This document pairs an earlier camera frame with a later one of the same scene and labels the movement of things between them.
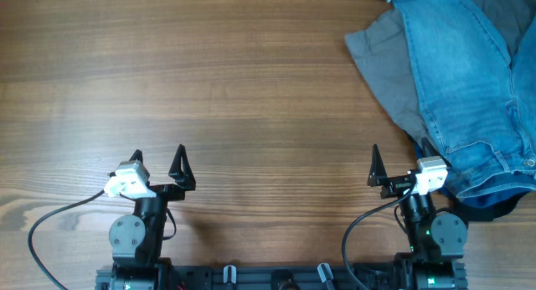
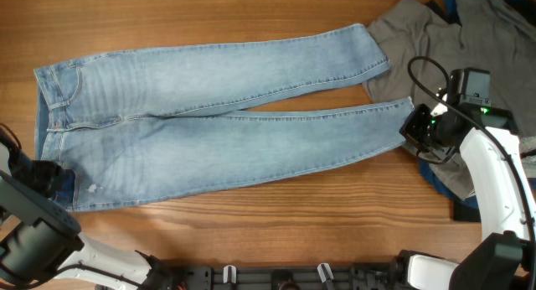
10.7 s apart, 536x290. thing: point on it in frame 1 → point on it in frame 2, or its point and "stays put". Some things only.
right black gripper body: x=400 y=185 → x=417 y=127
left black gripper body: x=163 y=190 → x=32 y=178
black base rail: x=269 y=277 stays put
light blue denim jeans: x=479 y=97 → x=124 y=123
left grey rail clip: x=229 y=274 stays put
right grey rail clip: x=325 y=272 stays put
